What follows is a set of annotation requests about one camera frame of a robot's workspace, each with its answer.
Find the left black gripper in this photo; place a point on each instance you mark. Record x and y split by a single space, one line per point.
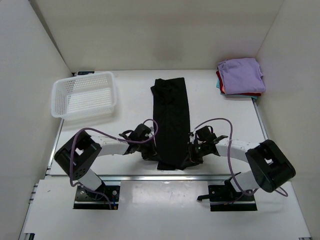
152 152

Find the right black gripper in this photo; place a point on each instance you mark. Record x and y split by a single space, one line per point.
191 159

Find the black t shirt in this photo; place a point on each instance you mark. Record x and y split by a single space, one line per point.
171 112

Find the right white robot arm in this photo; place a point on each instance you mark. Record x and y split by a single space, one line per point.
269 167

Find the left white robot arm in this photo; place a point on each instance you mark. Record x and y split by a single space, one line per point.
78 154

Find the teal folded t shirt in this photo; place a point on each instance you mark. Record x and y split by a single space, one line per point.
219 85

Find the red folded t shirt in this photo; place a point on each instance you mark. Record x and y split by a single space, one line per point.
219 77

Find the white plastic basket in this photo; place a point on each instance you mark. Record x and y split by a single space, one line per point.
84 96

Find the purple folded t shirt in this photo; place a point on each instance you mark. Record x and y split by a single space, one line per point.
241 75

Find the small dark label plate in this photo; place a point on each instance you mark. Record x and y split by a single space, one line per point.
81 73

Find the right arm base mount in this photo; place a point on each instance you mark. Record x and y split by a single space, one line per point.
224 198

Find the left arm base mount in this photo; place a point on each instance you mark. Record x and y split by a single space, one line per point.
86 200

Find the aluminium rail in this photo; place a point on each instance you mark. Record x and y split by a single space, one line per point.
203 177

